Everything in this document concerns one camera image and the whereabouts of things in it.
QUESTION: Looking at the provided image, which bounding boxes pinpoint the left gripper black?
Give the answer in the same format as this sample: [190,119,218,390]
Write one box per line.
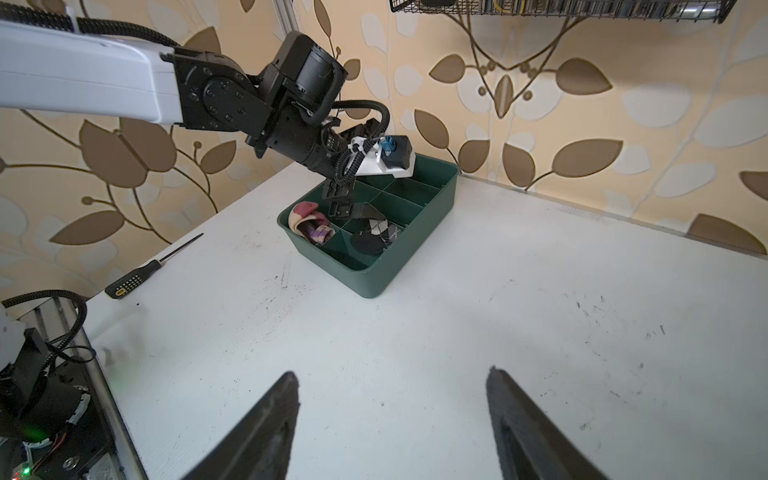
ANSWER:
[322,179,386,221]

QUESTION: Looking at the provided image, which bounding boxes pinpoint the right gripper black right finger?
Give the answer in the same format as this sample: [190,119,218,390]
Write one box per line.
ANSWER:
[486,367,607,480]

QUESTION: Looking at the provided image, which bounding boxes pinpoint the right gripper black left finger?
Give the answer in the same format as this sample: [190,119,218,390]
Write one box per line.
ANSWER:
[185,371,300,480]

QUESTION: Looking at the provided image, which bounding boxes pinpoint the black grey argyle sock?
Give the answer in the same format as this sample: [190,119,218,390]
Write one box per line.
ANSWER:
[350,220,402,257]

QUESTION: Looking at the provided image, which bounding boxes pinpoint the beige sock maroon purple stripes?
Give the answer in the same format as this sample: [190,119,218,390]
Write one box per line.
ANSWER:
[288,201,336,246]

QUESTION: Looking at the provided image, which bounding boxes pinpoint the green plastic divided tray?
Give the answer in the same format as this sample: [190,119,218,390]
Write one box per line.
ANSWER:
[277,155,459,299]

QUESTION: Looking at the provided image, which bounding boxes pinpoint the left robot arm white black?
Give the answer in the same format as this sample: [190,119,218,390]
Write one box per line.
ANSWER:
[1,2,410,201]

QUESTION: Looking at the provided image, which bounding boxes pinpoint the black yellow screwdriver on table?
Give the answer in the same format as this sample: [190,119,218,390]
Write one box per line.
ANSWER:
[104,233,203,300]

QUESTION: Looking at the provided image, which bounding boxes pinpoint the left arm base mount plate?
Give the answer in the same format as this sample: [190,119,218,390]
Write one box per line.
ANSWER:
[1,363,121,479]

